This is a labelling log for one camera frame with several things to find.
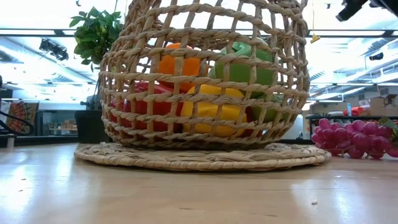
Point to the black background table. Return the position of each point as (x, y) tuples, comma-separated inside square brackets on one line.
[(317, 117)]

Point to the cardboard box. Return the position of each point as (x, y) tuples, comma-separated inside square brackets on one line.
[(392, 104), (377, 107)]

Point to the purple grape bunch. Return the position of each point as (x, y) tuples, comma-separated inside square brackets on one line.
[(357, 137)]

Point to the woven wicker basket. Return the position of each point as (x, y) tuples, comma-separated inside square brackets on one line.
[(186, 143)]

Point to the black ceiling spotlight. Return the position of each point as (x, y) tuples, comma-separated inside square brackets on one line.
[(54, 49)]

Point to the green potted plant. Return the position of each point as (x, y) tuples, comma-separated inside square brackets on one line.
[(96, 31)]

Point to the green pear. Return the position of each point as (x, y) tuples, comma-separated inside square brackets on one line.
[(269, 113)]

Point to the dark red apple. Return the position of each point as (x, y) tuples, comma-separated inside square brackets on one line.
[(248, 113)]

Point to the yellow bell pepper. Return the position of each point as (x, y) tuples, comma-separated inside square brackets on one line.
[(211, 110)]

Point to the grey metal post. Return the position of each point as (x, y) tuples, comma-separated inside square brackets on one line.
[(10, 142)]

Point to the orange fruit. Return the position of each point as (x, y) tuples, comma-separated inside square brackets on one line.
[(169, 67)]

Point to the black ceiling fixture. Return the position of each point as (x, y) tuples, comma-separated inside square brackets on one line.
[(376, 56)]

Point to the black aluminium table frame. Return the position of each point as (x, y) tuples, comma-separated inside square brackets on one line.
[(46, 140)]

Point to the yellow hanging tag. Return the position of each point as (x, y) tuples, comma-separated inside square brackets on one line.
[(315, 39)]

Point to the red background object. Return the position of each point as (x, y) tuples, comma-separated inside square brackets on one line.
[(357, 111)]

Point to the blue bottle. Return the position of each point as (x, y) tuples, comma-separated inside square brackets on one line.
[(349, 109)]

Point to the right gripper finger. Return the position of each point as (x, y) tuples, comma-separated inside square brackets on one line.
[(349, 11)]

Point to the dark shelf unit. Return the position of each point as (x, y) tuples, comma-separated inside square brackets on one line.
[(56, 124)]

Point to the green bell pepper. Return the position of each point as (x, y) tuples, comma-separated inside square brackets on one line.
[(239, 73)]

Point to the round woven seagrass mat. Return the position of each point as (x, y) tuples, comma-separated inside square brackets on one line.
[(199, 161)]

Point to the orange patterned wall picture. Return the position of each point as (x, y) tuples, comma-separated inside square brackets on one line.
[(21, 118)]

